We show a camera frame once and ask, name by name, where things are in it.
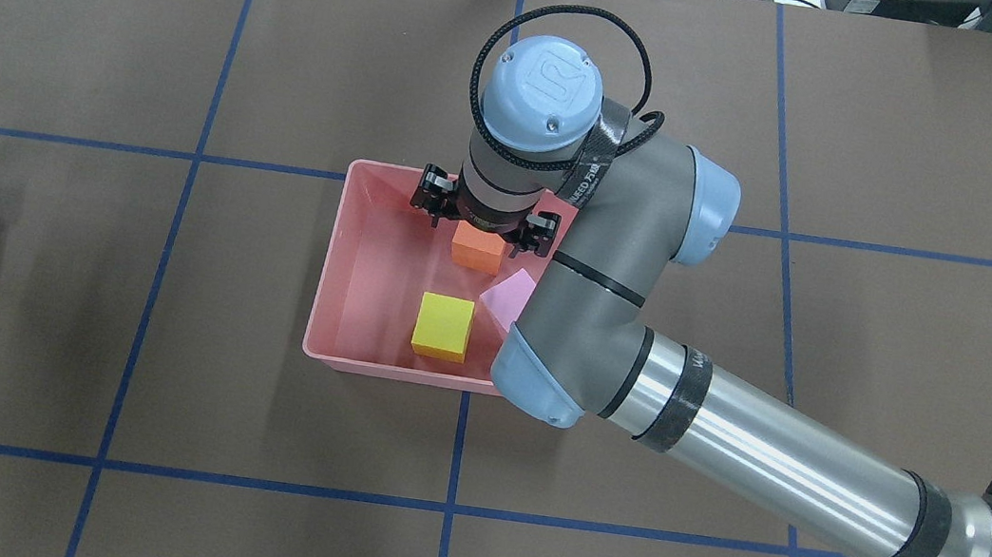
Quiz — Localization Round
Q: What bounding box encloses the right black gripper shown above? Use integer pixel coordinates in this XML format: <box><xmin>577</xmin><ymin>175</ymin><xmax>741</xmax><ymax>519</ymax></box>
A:
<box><xmin>410</xmin><ymin>164</ymin><xmax>562</xmax><ymax>259</ymax></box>

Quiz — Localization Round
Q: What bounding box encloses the yellow foam block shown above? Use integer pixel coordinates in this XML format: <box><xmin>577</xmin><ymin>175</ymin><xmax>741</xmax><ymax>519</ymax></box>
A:
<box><xmin>410</xmin><ymin>292</ymin><xmax>475</xmax><ymax>364</ymax></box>

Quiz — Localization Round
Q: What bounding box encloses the orange foam block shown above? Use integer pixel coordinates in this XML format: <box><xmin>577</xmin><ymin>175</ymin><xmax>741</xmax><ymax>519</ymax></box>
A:
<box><xmin>449</xmin><ymin>221</ymin><xmax>506</xmax><ymax>276</ymax></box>

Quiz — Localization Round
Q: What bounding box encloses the pink foam block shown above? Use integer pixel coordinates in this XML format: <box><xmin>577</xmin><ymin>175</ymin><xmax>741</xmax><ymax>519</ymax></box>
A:
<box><xmin>477</xmin><ymin>269</ymin><xmax>538</xmax><ymax>336</ymax></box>

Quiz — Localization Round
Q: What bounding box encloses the pink plastic bin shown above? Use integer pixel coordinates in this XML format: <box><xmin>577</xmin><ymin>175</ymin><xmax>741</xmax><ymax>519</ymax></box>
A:
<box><xmin>302</xmin><ymin>160</ymin><xmax>548</xmax><ymax>395</ymax></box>

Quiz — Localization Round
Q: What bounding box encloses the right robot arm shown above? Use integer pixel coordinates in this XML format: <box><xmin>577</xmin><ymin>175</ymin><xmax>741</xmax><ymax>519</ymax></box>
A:
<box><xmin>411</xmin><ymin>35</ymin><xmax>992</xmax><ymax>557</ymax></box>

